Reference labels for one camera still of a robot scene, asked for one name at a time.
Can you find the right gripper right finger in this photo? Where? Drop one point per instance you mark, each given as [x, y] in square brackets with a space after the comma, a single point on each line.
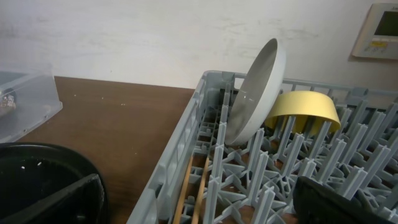
[315, 203]

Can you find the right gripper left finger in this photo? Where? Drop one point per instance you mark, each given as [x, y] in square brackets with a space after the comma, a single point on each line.
[80, 202]

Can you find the round black tray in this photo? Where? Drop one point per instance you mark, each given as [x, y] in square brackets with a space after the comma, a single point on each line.
[33, 171]

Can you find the yellow bowl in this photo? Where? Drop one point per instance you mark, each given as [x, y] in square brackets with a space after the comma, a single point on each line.
[304, 105]

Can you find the wooden chopstick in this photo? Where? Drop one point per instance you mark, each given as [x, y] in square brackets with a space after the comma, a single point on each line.
[181, 199]
[197, 207]

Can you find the grey plate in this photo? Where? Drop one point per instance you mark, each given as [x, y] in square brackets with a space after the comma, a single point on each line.
[257, 93]

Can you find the brown snack wrapper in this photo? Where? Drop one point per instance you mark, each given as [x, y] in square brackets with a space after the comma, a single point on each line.
[8, 101]

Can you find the grey dishwasher rack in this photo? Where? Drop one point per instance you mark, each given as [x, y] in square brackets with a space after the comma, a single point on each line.
[254, 182]

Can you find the clear plastic bin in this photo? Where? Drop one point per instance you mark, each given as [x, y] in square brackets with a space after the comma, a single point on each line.
[37, 101]

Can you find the wall control panel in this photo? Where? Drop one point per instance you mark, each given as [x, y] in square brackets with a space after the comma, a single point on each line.
[378, 36]

